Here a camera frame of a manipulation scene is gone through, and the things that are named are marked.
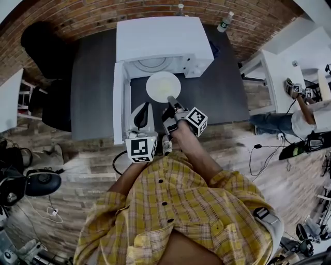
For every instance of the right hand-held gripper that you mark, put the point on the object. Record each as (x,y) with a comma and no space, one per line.
(196,119)

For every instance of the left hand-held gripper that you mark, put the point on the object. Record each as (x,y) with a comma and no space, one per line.
(141,148)

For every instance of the white plate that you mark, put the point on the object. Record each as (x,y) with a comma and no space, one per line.
(152,89)

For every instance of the white microwave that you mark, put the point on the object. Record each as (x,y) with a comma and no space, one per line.
(160,36)

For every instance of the person's right forearm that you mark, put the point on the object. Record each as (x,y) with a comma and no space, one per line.
(192,152)

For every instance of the person's left forearm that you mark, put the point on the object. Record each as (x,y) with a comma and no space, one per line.
(124,181)

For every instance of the person's white shoe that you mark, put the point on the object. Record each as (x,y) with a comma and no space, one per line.
(166,143)

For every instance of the dark grey table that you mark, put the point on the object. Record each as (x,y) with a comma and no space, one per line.
(219,90)

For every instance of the blue cloth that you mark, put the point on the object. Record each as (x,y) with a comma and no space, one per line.
(214,49)

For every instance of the clear plastic bottle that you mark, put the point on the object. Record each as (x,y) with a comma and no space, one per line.
(180,9)
(224,23)

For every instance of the black office chair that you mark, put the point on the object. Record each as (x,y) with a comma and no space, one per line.
(51,77)

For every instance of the white table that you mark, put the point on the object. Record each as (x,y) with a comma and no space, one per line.
(10,98)
(282,85)

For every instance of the yellow plaid shirt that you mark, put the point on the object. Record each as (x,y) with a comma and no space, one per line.
(170,220)

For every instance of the dark round stool seat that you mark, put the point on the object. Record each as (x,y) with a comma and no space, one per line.
(42,181)

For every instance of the black and green bag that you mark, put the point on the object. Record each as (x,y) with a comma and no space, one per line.
(292,151)

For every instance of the person's leg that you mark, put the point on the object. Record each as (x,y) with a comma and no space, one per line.
(191,251)

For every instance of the grey waist pouch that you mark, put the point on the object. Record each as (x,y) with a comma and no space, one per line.
(271,222)

